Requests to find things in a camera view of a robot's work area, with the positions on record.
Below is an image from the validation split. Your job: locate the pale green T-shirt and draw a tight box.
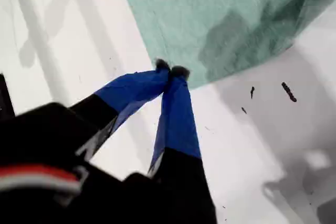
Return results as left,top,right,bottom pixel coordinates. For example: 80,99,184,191
118,0,336,90

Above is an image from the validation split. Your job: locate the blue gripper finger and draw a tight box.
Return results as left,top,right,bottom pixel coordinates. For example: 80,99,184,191
69,59,171,159
148,66,212,192

